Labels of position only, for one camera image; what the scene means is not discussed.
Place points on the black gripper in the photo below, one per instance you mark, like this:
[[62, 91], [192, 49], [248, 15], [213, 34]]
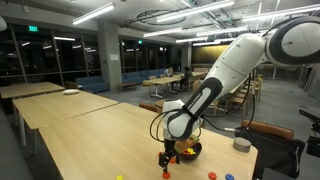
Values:
[[170, 146]]

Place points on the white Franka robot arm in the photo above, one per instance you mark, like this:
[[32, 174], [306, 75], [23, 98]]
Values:
[[233, 66]]

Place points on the black bowl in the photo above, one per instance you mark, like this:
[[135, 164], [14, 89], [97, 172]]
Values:
[[197, 154]]

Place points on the yellow disc with hole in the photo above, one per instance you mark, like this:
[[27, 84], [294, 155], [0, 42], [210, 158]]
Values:
[[191, 151]]

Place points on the red disc with hole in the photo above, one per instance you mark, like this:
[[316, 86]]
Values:
[[212, 175]]

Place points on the yellow wooden block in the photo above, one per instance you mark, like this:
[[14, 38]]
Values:
[[119, 177]]

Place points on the brown leather chair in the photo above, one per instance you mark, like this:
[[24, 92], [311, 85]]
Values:
[[147, 106], [266, 128]]

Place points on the blue disc with hole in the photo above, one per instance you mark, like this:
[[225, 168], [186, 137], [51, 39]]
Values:
[[229, 177]]

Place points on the grey cylindrical container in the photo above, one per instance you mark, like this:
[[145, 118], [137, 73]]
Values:
[[242, 144]]

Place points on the wooden chair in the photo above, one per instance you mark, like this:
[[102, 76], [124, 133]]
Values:
[[196, 86], [238, 100], [257, 86]]

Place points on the wooden table white legs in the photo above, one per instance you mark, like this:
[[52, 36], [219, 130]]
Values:
[[163, 80]]

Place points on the yellow round stool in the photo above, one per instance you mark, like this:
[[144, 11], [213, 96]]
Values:
[[146, 83]]

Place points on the seated person dark clothes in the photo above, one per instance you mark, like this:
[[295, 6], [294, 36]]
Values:
[[187, 77]]

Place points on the low wooden bench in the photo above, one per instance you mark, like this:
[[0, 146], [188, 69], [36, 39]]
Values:
[[126, 85]]

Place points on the seated person light shirt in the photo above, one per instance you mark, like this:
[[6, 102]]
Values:
[[168, 71]]

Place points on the blue sofa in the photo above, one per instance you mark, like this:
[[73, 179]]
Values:
[[92, 83], [133, 77]]

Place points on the black bag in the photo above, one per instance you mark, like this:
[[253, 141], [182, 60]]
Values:
[[270, 153]]

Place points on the white paper notice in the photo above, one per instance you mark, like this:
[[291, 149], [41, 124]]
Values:
[[114, 57]]

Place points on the white plate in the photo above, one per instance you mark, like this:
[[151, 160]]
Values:
[[71, 91]]

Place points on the light wooden table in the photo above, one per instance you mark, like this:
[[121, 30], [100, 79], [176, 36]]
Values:
[[60, 106], [30, 89]]

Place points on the green exit sign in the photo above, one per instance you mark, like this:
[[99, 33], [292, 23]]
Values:
[[33, 28]]

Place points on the white globe lamp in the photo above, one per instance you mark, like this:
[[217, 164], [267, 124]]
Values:
[[1, 24]]

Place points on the golden wall mural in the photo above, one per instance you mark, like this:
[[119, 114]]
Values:
[[206, 55]]

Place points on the black camera stand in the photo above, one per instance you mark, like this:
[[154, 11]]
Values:
[[313, 146]]

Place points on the light behind glass wall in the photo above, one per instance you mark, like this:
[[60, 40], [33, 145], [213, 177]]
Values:
[[65, 38]]

